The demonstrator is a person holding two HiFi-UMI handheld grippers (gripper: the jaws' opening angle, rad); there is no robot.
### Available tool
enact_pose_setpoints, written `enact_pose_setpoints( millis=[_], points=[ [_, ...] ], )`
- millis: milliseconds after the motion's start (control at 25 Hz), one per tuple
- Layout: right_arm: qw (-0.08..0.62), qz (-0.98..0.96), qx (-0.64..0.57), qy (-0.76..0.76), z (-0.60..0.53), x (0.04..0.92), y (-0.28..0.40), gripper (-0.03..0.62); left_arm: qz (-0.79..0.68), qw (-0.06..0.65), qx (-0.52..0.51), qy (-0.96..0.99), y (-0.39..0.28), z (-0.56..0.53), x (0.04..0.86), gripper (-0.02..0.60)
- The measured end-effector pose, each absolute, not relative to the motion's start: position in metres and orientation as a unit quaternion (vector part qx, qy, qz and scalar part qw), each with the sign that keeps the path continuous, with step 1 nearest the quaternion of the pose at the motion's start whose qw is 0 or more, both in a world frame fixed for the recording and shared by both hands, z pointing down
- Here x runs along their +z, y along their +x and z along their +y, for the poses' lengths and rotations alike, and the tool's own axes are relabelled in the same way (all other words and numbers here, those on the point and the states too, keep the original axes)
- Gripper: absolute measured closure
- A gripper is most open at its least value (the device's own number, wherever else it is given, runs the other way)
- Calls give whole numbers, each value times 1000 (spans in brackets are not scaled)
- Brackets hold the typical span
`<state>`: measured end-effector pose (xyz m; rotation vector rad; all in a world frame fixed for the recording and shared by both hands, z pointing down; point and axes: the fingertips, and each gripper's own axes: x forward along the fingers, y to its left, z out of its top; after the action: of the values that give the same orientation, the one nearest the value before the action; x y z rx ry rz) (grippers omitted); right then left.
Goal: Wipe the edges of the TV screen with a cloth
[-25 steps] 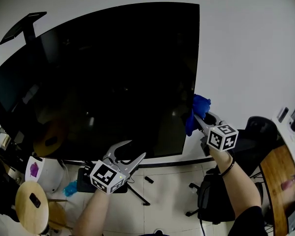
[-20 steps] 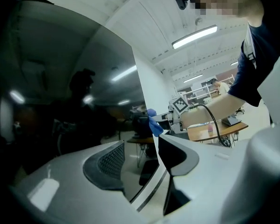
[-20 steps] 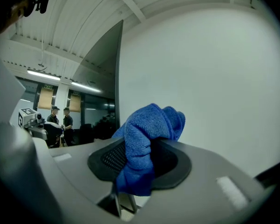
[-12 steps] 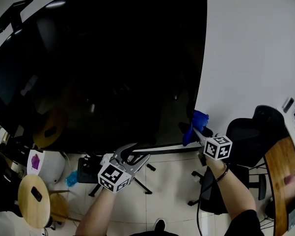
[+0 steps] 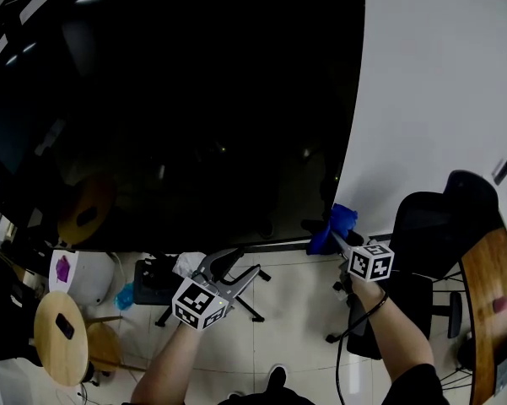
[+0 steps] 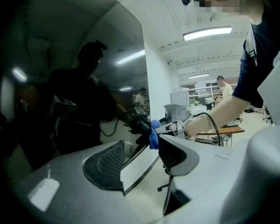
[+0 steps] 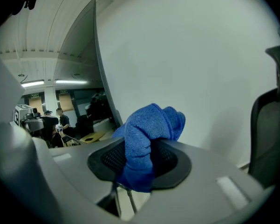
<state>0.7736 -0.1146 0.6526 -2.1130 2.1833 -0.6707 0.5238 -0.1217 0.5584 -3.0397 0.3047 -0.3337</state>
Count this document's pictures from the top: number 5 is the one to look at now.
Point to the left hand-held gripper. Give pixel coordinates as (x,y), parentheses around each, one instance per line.
(194,304)

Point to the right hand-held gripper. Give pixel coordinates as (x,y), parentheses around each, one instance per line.
(369,264)

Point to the blue microfibre cloth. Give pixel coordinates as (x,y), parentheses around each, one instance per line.
(343,217)

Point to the large black screen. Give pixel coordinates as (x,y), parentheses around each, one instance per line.
(194,99)

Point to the person's left forearm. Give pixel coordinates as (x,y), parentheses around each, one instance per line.
(168,365)

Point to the person's right forearm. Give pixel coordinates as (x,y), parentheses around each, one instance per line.
(396,336)

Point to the white crumpled cloth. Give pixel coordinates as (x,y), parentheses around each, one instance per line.
(190,262)

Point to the cyan plastic bag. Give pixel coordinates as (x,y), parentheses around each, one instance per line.
(124,297)

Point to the person's black shoe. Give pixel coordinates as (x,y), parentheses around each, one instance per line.
(277,378)

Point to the white rounded appliance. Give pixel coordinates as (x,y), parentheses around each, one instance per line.
(93,277)

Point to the purple cloth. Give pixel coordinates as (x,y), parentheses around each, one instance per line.
(62,269)

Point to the curved wooden desk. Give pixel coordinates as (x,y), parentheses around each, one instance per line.
(485,289)

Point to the black phone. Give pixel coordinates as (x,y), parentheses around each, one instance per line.
(64,325)

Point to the person's black shirt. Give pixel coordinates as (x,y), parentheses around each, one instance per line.
(417,388)

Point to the grey remote control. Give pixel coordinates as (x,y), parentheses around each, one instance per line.
(503,170)

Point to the pink plastic item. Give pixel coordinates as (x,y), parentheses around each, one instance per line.
(504,304)

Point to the round wooden stool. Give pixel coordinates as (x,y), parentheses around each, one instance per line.
(55,361)

